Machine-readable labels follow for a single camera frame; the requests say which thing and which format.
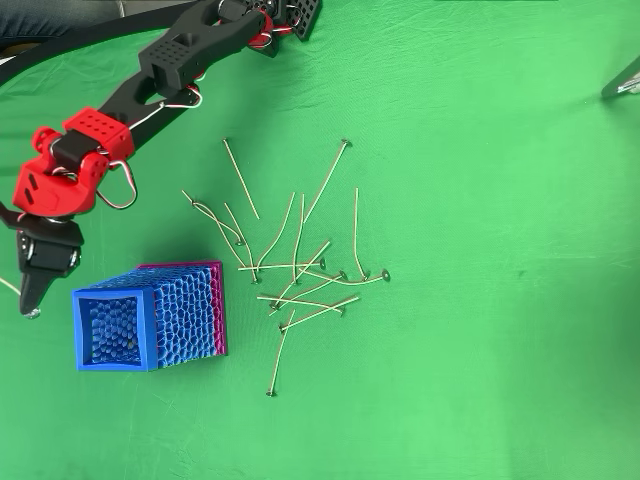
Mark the candle wick with metal tab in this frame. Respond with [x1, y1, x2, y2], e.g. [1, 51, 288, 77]
[291, 193, 307, 287]
[252, 192, 297, 278]
[223, 201, 260, 286]
[191, 199, 249, 272]
[268, 270, 348, 317]
[268, 241, 332, 310]
[237, 258, 327, 273]
[278, 294, 361, 334]
[352, 187, 372, 281]
[0, 276, 42, 319]
[180, 188, 245, 248]
[298, 268, 391, 287]
[301, 139, 352, 225]
[256, 295, 347, 317]
[221, 138, 262, 222]
[265, 309, 297, 399]

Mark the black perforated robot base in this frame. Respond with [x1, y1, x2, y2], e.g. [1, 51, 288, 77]
[285, 0, 324, 42]

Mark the blue magenta lattice basket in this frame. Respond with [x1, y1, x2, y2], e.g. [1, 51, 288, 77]
[71, 259, 229, 374]

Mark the black table edge trim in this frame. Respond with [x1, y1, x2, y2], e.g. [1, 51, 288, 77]
[0, 0, 201, 87]

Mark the person leg in blue jeans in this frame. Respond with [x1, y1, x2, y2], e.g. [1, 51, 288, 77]
[0, 0, 121, 45]

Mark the green table cloth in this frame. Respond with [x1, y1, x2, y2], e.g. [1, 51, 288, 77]
[0, 0, 640, 480]

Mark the chrome metal stand pole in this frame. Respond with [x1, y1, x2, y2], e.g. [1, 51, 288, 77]
[601, 53, 640, 100]

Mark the red white wrist servo cable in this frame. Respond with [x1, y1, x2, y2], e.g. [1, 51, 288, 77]
[94, 158, 139, 211]

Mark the red white forearm servo cable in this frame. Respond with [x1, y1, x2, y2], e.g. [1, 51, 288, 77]
[130, 85, 204, 127]

